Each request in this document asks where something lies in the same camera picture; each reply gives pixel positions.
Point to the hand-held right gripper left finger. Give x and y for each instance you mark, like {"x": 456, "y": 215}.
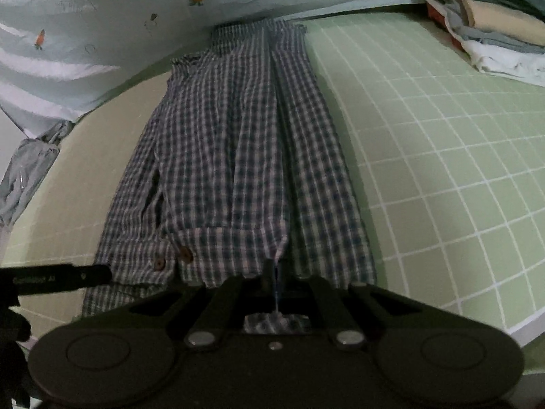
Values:
{"x": 267, "y": 280}

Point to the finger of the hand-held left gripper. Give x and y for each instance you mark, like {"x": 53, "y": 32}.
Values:
{"x": 89, "y": 276}

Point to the blue plaid shirt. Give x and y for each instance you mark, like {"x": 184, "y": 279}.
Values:
{"x": 234, "y": 157}

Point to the person's left hand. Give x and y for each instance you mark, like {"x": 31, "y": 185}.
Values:
{"x": 10, "y": 332}

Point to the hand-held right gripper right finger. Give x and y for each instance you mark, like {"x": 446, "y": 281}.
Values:
{"x": 298, "y": 289}

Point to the carrot printed light blanket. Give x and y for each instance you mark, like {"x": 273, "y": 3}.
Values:
{"x": 106, "y": 42}

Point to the stack of folded clothes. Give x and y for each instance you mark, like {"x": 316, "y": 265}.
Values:
{"x": 489, "y": 21}

